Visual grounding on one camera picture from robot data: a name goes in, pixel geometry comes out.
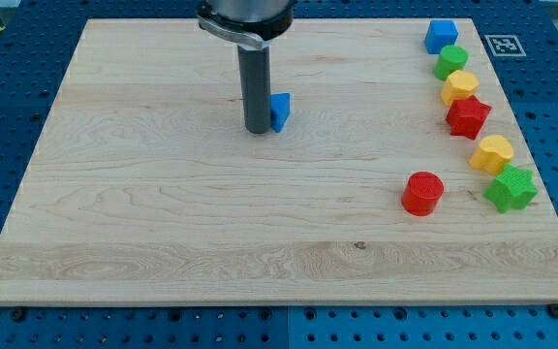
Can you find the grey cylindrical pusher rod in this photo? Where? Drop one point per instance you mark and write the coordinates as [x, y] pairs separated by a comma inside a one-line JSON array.
[[254, 70]]

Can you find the blue triangle block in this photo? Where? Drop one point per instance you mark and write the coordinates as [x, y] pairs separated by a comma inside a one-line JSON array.
[[280, 110]]

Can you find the light wooden board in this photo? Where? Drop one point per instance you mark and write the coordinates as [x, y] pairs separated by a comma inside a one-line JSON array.
[[145, 189]]

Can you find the blue cube block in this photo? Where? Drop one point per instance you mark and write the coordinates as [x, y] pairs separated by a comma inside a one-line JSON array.
[[440, 33]]

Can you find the green cylinder block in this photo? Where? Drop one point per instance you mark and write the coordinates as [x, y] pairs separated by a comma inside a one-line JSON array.
[[451, 58]]

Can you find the yellow hexagon block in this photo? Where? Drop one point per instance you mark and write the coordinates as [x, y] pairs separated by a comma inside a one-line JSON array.
[[459, 85]]

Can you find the red cylinder block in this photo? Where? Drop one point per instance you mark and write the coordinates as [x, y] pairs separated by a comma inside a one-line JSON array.
[[422, 193]]

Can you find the red star block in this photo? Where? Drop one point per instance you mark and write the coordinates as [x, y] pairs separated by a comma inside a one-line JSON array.
[[466, 117]]

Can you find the white fiducial marker tag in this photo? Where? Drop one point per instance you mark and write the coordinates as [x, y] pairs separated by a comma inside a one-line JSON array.
[[504, 45]]

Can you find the yellow heart block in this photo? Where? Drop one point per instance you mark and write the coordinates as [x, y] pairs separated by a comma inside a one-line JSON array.
[[492, 154]]

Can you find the green star block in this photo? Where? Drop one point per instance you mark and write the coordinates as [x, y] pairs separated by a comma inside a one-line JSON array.
[[512, 188]]

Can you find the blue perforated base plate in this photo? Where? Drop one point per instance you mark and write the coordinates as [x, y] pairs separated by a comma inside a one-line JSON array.
[[36, 46]]

